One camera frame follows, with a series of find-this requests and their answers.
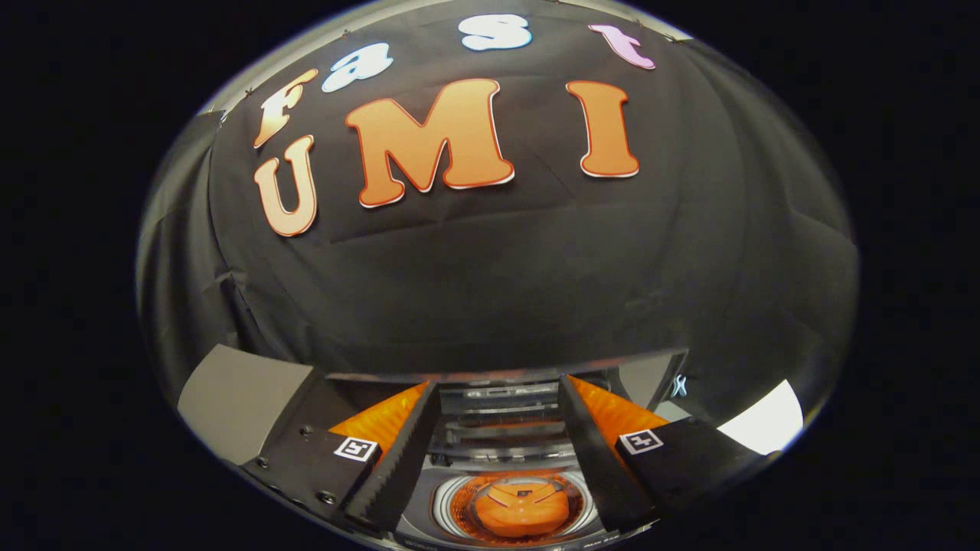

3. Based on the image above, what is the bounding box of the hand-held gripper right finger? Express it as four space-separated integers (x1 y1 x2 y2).
557 375 766 533

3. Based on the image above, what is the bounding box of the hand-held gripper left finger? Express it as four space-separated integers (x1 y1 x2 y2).
241 381 441 536

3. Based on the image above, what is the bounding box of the grey washing machine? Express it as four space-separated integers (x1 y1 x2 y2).
325 348 690 551

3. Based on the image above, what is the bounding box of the yellow polo shirt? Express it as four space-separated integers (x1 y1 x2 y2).
452 473 586 538

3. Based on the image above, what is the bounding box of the dark washing machine lid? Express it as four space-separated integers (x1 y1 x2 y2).
325 348 690 464

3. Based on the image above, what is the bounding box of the white paper sheet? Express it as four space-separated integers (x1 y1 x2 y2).
716 379 805 456

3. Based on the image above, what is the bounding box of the black backdrop cloth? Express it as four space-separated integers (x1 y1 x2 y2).
136 0 858 429

